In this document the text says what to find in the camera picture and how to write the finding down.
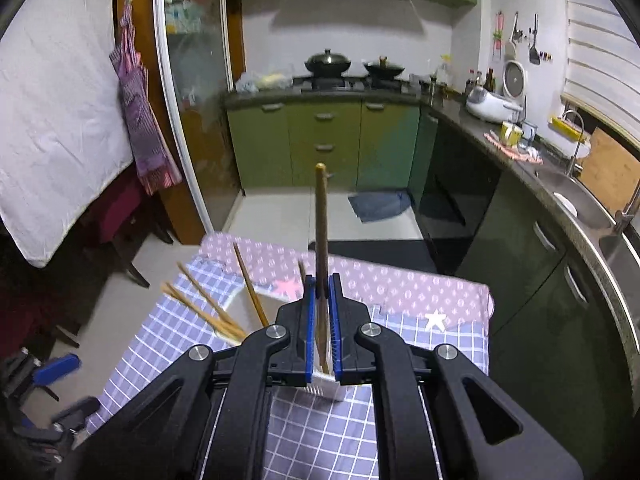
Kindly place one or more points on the yellow mug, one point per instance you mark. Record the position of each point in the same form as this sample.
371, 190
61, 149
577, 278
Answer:
510, 134

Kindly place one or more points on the wooden cutting board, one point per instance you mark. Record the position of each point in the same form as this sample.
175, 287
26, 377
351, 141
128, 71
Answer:
609, 172

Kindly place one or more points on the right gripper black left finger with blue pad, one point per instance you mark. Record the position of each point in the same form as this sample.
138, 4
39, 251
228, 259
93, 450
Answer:
205, 416

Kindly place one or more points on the pink dish cloth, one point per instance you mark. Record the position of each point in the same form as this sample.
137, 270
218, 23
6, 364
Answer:
513, 152

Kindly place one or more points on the white window blind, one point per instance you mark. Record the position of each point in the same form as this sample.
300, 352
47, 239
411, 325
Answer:
602, 70

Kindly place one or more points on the black wok with lid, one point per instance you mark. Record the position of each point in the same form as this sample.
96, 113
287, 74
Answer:
328, 64

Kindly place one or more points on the black gas stove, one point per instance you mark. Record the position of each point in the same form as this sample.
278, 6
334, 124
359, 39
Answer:
351, 83

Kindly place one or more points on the wooden chopstick on table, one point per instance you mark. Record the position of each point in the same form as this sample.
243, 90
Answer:
302, 271

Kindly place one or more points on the purple checkered apron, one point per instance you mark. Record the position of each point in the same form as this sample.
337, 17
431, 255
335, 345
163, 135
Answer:
156, 168

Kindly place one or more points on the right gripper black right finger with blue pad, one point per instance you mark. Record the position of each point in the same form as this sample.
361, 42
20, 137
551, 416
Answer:
436, 414

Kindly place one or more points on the plastic bag on counter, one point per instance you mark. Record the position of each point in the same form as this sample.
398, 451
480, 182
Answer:
252, 82

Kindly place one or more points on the purple checkered tablecloth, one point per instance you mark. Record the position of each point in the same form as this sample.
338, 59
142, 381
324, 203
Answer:
309, 437

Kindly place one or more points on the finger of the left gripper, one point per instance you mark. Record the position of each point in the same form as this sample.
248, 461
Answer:
76, 415

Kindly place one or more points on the blue floor rag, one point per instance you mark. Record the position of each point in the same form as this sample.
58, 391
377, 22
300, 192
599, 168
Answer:
380, 205

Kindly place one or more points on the green lower kitchen cabinets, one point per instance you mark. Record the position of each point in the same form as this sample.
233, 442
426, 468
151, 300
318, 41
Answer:
365, 144

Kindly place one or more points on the glass sliding door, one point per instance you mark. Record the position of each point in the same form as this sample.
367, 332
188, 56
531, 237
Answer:
193, 58

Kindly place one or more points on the white rice cooker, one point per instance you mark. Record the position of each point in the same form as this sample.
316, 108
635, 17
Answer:
510, 105

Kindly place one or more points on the black floor mat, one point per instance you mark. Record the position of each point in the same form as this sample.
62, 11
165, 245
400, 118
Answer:
404, 254

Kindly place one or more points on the steel kitchen sink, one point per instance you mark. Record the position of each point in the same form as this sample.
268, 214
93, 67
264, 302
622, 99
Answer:
619, 251

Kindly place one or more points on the black pan with wooden knob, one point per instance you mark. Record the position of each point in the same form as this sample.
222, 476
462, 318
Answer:
383, 69

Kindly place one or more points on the wooden chopstick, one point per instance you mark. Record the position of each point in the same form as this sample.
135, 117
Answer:
250, 287
302, 271
219, 326
322, 267
211, 301

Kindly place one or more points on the white plastic utensil holder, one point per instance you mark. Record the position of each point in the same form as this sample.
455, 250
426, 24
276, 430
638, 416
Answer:
240, 307

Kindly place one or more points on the chrome faucet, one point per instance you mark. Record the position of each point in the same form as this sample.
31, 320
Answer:
581, 133

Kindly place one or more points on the hanging black spatula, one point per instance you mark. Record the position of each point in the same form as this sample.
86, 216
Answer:
533, 53

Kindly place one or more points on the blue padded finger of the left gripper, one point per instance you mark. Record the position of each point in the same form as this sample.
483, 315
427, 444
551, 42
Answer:
52, 371

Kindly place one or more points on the white hanging sheet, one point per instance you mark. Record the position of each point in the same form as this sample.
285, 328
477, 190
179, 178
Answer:
63, 139

